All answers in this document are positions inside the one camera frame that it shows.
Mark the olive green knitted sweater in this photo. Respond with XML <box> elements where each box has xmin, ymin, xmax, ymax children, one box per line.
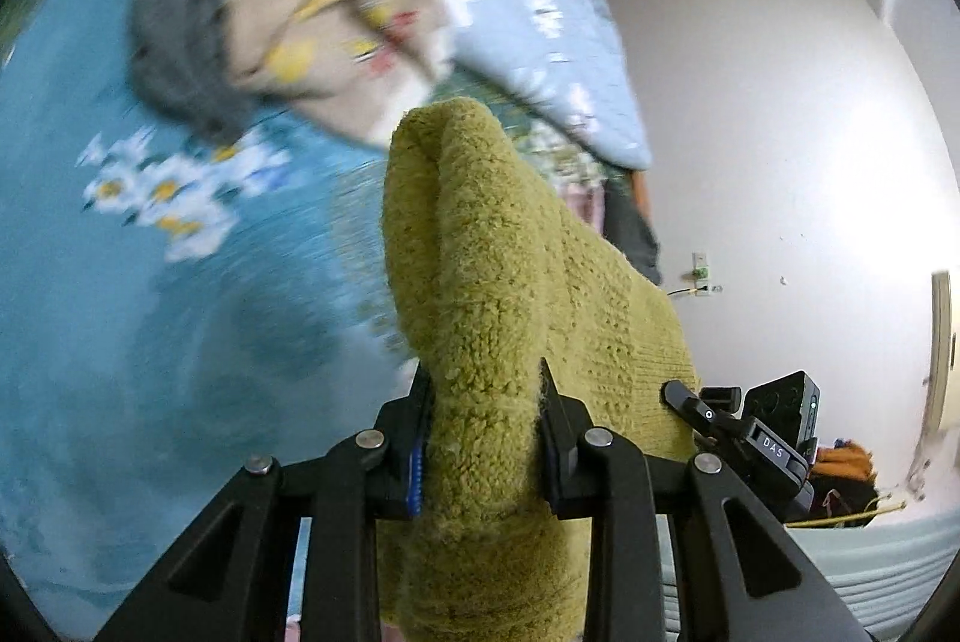
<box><xmin>377</xmin><ymin>98</ymin><xmax>697</xmax><ymax>640</ymax></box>

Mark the orange bag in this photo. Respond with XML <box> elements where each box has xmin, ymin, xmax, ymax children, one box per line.
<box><xmin>811</xmin><ymin>440</ymin><xmax>877</xmax><ymax>483</ymax></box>

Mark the black pleated folded garment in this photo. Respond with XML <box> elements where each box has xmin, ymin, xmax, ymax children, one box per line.
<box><xmin>604</xmin><ymin>171</ymin><xmax>662</xmax><ymax>286</ymax></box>

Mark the teal floral bed blanket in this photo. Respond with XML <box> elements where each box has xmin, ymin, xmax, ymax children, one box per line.
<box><xmin>2</xmin><ymin>0</ymin><xmax>413</xmax><ymax>639</ymax></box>

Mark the pink folded garment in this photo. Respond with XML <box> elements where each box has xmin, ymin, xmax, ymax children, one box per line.
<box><xmin>560</xmin><ymin>181</ymin><xmax>605</xmax><ymax>234</ymax></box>

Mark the dark grey folded garment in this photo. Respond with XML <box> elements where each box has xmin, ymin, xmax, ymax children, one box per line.
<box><xmin>128</xmin><ymin>0</ymin><xmax>254</xmax><ymax>145</ymax></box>

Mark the beige cartoon print garment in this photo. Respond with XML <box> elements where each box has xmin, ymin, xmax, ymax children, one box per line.
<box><xmin>220</xmin><ymin>0</ymin><xmax>454</xmax><ymax>148</ymax></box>

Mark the white wall socket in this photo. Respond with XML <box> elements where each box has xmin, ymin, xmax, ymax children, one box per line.
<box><xmin>692</xmin><ymin>252</ymin><xmax>711</xmax><ymax>296</ymax></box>

